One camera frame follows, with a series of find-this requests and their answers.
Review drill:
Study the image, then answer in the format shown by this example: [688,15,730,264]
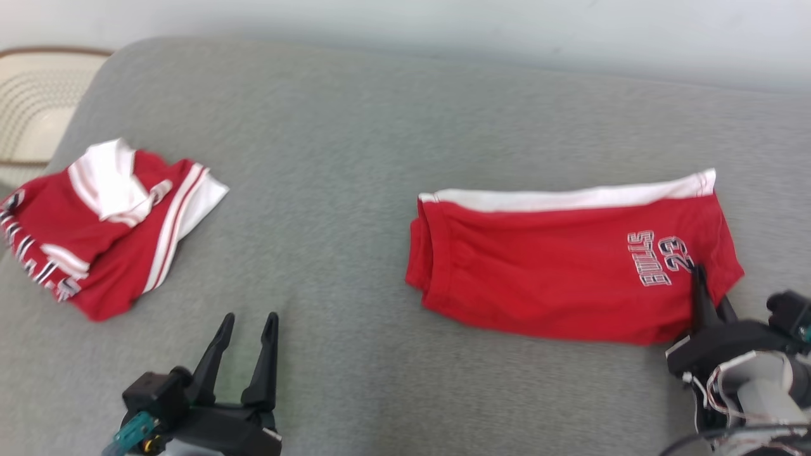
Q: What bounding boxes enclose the cream perforated laundry basket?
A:
[0,46,113,188]

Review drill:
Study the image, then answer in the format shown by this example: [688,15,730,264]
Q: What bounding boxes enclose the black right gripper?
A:
[665,265,803,376]

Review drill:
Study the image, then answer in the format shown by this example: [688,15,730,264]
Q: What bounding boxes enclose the red white basketball jersey shirt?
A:
[0,138,229,322]

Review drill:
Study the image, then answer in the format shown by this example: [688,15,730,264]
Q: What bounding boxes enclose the grey fabric sofa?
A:
[0,36,811,456]

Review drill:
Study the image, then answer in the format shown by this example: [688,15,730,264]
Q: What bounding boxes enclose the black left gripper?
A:
[166,312,283,456]

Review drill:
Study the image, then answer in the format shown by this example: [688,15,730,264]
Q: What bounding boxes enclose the teal left cable connector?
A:
[101,410,160,456]

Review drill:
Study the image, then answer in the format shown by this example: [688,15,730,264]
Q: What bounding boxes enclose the red shorts with white stripe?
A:
[405,168,746,346]

